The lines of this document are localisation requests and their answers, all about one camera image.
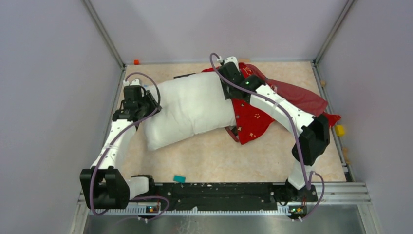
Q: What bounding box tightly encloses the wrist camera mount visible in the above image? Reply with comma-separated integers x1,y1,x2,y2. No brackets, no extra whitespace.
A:
217,56,239,67
130,78,142,86

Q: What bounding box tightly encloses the white pillow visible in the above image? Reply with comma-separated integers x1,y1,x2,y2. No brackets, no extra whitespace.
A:
144,72,235,151

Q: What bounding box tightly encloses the aluminium front rail frame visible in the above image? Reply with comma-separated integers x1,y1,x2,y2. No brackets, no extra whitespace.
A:
70,182,383,234

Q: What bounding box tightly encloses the yellow small block right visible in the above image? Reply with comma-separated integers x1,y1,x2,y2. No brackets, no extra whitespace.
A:
335,124,346,137

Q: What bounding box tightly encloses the wooden peg lower right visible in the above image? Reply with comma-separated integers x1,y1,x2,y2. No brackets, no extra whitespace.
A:
341,147,351,165

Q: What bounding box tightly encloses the teal small block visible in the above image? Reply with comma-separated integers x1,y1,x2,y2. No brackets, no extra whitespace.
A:
173,175,186,183

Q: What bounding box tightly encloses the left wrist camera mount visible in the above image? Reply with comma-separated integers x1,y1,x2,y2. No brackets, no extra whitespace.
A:
130,78,142,86

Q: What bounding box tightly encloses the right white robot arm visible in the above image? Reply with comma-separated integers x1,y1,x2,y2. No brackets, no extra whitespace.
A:
212,62,330,201

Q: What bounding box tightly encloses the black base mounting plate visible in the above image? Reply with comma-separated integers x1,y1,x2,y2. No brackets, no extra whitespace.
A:
133,182,319,211

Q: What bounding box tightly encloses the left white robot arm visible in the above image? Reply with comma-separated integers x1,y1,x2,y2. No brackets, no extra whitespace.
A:
79,85,161,211

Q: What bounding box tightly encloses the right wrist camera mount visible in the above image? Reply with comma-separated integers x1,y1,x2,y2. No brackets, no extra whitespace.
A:
217,56,239,67

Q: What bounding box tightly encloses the red patterned pillowcase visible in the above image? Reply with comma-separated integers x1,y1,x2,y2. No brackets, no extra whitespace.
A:
201,62,341,145

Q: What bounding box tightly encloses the wooden peg at back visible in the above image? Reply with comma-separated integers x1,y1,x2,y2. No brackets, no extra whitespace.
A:
238,58,251,63

